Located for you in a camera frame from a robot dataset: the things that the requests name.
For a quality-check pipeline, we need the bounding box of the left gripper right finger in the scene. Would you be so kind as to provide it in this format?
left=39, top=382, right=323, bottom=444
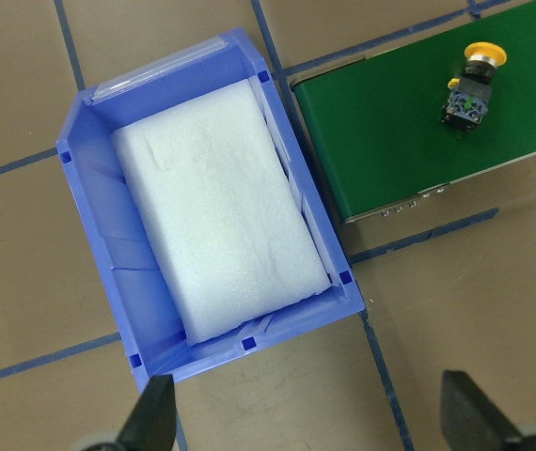
left=440, top=370, right=531, bottom=451

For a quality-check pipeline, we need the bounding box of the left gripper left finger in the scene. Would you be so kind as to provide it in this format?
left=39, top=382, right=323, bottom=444
left=116, top=375, right=176, bottom=451

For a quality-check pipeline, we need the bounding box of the yellow mushroom push button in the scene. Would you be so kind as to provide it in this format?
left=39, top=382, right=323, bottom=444
left=440, top=41, right=508, bottom=132

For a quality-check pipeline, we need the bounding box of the blue plastic bin with foam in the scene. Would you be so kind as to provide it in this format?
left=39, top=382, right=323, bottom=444
left=56, top=28, right=364, bottom=387

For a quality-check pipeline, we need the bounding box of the green conveyor belt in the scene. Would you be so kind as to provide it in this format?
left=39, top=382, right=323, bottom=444
left=293, top=1, right=536, bottom=222

